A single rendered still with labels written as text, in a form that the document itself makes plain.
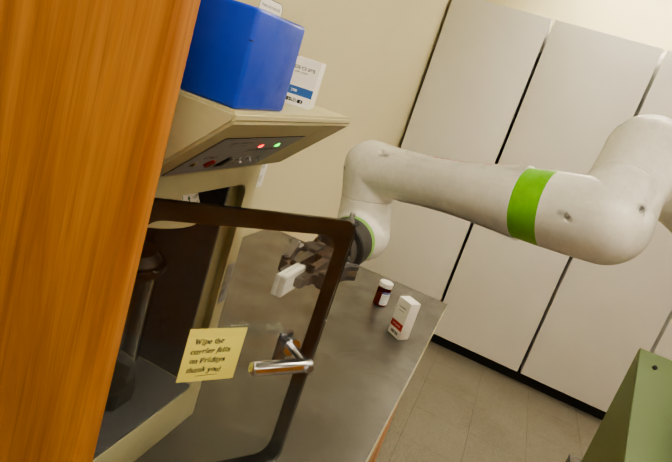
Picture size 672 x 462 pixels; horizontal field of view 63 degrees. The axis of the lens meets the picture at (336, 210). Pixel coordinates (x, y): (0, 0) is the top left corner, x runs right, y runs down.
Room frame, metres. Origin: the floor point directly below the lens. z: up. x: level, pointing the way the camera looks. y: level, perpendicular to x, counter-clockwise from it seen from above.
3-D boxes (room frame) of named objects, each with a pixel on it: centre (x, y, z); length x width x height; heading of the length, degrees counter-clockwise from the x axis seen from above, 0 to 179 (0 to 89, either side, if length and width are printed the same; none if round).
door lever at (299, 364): (0.63, 0.01, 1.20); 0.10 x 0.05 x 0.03; 128
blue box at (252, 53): (0.55, 0.15, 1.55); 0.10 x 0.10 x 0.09; 73
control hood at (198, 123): (0.64, 0.12, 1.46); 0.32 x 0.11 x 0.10; 163
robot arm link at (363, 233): (0.92, -0.03, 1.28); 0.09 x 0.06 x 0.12; 74
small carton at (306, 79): (0.72, 0.10, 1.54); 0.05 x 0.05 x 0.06; 89
